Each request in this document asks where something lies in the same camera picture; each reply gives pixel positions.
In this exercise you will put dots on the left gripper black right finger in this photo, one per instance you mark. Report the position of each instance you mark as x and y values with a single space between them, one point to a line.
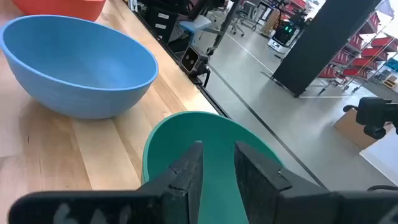
264 186

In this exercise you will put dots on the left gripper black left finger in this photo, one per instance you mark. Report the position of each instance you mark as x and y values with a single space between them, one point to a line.
180 186

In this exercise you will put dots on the green plastic bowl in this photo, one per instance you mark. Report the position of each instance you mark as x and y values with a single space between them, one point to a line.
217 130

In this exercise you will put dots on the blue plastic bowl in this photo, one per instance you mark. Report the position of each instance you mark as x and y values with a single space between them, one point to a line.
77 62

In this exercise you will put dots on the red plastic bowl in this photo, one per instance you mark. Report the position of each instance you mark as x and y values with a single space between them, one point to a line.
62 7

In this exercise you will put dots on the brown cardboard box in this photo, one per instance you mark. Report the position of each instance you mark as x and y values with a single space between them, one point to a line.
351 130

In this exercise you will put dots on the white board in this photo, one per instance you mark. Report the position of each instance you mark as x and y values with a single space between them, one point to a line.
384 158

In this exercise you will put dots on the mobile robot with green lights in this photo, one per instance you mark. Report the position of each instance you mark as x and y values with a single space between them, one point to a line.
283 34

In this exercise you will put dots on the black pillar panel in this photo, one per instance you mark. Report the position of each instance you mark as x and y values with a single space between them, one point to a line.
320 40

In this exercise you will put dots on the light blue stool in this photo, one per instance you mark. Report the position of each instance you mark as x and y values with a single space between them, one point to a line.
194 26

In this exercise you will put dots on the black drawer cabinet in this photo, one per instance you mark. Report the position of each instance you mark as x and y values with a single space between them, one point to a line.
161 23

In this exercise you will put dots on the slanted black metal pole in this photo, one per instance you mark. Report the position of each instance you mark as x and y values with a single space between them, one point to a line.
225 26

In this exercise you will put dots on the rack with red bins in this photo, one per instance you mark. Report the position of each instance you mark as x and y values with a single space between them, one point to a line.
367 56

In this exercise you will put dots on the grey office chair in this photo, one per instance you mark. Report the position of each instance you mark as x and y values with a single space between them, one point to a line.
241 18

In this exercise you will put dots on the black table-level camera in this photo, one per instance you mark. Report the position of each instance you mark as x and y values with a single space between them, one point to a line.
190 59

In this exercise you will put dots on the black device on mount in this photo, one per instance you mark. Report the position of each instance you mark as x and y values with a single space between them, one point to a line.
373 113

